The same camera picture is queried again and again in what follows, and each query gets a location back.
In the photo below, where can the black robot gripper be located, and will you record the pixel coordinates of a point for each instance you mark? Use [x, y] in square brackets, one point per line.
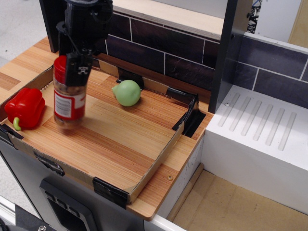
[85, 23]

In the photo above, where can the red-lidded spice bottle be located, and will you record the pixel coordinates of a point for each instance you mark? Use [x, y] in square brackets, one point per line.
[69, 102]

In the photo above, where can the taped cardboard fence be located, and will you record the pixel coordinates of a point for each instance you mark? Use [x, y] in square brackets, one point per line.
[133, 149]

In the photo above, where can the green onion-shaped vegetable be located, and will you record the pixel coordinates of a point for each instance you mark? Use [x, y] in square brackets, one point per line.
[127, 92]

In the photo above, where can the red bell pepper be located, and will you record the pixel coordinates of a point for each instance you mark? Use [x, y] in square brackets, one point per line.
[24, 110]

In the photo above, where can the white ridged drainboard sink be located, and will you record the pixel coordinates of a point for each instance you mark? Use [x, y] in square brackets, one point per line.
[261, 144]

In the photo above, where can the dark grey vertical post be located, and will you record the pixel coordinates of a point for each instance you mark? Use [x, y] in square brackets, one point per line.
[235, 25]

